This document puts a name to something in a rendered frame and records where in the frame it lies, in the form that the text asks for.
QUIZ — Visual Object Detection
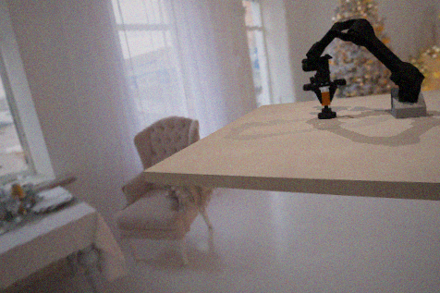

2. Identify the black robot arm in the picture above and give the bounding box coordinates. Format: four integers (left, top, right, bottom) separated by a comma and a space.
301, 18, 425, 103

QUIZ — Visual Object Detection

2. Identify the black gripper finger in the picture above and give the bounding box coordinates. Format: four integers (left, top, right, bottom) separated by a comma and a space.
311, 90, 322, 104
328, 87, 338, 102

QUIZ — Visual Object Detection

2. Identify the orange knob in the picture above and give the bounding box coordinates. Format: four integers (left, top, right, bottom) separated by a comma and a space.
321, 92, 331, 105

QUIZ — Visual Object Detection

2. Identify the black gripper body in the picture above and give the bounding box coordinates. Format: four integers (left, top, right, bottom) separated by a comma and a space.
302, 69, 347, 91

